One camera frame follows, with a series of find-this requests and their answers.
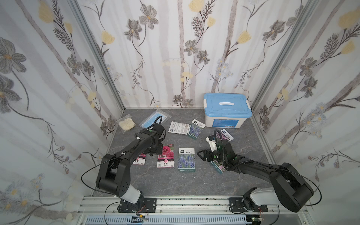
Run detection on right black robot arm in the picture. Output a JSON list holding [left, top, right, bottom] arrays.
[[197, 141, 314, 212]]

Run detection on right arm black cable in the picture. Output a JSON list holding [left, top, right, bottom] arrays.
[[213, 129, 323, 225]]

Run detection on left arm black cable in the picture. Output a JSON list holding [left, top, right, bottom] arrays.
[[81, 115, 167, 225]]

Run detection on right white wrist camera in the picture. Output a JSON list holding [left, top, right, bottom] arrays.
[[206, 135, 218, 152]]

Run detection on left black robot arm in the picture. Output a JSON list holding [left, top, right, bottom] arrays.
[[96, 123, 166, 213]]

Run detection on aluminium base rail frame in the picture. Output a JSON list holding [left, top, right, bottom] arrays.
[[73, 196, 315, 225]]

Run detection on white back-side seed packet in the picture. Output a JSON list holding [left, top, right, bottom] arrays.
[[168, 121, 191, 135]]

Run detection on lavender seed packet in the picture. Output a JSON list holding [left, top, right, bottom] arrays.
[[178, 148, 196, 172], [188, 119, 206, 139]]

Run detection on bagged blue face masks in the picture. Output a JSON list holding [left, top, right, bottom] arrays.
[[140, 109, 171, 128]]

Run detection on blue lidded storage box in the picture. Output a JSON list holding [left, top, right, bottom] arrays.
[[203, 93, 252, 128]]

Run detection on hollyhock seed packet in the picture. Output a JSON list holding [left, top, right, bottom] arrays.
[[132, 154, 146, 165], [157, 144, 174, 168]]

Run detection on pink cosmos seed packet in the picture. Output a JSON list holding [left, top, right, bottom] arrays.
[[220, 129, 234, 142], [211, 161, 226, 174]]

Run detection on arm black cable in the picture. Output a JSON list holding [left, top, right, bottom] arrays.
[[213, 129, 323, 225], [81, 115, 167, 225]]

